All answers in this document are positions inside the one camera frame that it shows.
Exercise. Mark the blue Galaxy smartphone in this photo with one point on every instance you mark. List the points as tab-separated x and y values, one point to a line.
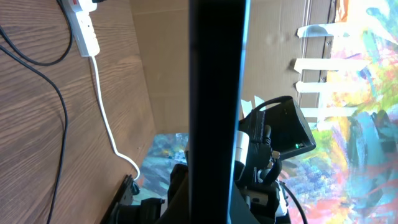
217	35

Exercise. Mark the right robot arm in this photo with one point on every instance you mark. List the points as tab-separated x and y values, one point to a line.
272	132

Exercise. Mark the white power strip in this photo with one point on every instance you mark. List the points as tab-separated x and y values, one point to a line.
78	13

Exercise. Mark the colourful painted backdrop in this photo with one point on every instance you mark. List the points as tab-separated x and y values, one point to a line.
338	59

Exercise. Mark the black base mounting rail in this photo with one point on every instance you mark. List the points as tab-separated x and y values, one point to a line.
124	196

